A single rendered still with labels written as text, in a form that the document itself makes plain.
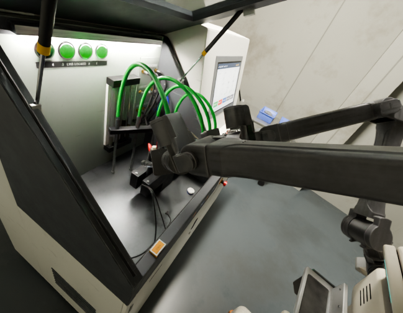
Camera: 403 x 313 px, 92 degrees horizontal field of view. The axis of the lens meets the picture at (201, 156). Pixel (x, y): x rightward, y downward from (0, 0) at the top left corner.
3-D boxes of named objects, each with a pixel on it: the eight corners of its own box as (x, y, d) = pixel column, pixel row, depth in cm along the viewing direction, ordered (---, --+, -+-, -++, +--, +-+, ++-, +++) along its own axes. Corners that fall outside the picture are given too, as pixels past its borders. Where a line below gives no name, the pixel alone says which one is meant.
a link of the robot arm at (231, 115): (277, 141, 52) (262, 143, 61) (271, 98, 51) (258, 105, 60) (234, 148, 51) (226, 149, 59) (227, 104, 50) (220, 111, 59)
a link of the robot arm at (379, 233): (428, 106, 57) (390, 113, 67) (389, 92, 55) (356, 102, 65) (389, 254, 56) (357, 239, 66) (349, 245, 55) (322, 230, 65)
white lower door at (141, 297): (118, 341, 105) (133, 301, 65) (115, 338, 105) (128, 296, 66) (182, 248, 156) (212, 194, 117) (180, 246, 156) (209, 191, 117)
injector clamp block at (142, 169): (143, 207, 89) (149, 184, 81) (127, 194, 91) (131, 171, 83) (182, 172, 116) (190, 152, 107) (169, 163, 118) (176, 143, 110)
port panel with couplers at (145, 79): (136, 122, 101) (146, 60, 83) (131, 118, 102) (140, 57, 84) (153, 115, 111) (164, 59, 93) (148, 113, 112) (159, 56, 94)
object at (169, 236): (136, 295, 67) (143, 276, 57) (126, 286, 68) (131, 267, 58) (211, 194, 116) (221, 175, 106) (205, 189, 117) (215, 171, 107)
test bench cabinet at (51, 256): (112, 350, 109) (126, 307, 63) (44, 282, 121) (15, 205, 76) (180, 251, 164) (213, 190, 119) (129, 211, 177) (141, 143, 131)
